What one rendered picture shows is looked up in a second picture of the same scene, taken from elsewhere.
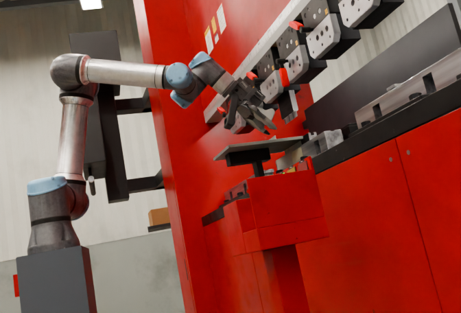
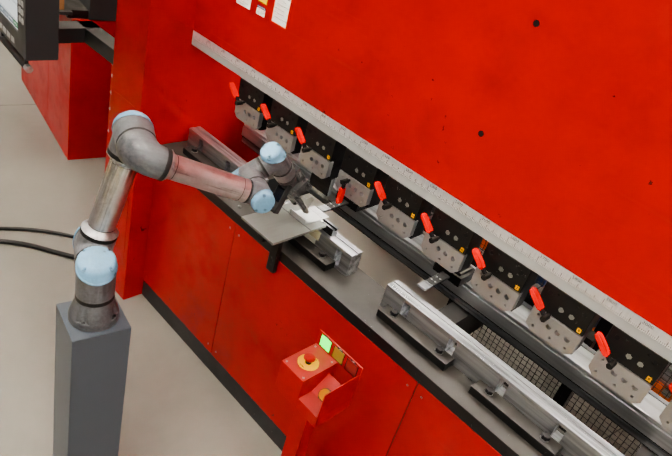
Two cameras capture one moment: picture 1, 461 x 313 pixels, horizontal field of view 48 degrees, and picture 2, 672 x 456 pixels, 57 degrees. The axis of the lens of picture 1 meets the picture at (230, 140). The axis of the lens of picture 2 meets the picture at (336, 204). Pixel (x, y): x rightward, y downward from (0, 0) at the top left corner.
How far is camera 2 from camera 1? 1.78 m
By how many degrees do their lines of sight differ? 53
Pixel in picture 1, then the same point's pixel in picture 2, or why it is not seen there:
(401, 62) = not seen: hidden behind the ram
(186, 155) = (160, 80)
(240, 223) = (299, 393)
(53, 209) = (107, 295)
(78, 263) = (126, 340)
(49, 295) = (96, 363)
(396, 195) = (398, 397)
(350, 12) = (432, 249)
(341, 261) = not seen: hidden behind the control
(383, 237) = (373, 397)
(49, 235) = (101, 318)
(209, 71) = (279, 170)
